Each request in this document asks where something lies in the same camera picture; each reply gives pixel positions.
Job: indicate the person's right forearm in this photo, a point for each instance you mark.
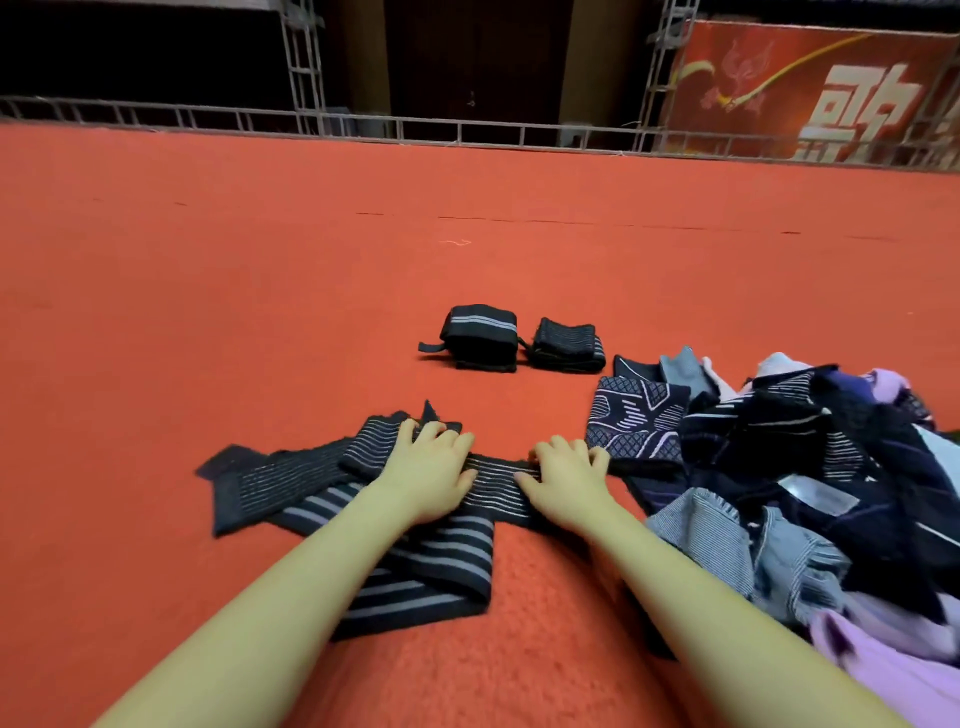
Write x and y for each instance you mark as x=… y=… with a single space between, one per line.
x=750 y=638

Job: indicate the dark brown door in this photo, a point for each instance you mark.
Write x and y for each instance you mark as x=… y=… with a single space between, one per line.
x=480 y=60

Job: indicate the pile of black striped bands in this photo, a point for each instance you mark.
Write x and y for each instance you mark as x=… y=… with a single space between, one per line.
x=270 y=480

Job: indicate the person's right hand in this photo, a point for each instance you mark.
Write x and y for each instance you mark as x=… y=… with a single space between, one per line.
x=570 y=488

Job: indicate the grey metal truss tower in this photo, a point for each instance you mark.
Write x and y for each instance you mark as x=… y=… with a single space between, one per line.
x=668 y=75
x=303 y=68

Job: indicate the person's left hand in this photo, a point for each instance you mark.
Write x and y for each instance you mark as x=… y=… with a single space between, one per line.
x=428 y=477

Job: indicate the heap of dark patterned socks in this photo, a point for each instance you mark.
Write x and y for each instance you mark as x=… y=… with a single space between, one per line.
x=780 y=435

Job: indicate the red banner with white print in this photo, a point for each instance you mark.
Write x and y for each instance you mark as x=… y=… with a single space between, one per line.
x=720 y=90

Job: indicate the person's left forearm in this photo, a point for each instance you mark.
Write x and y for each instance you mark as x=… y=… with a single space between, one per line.
x=255 y=630

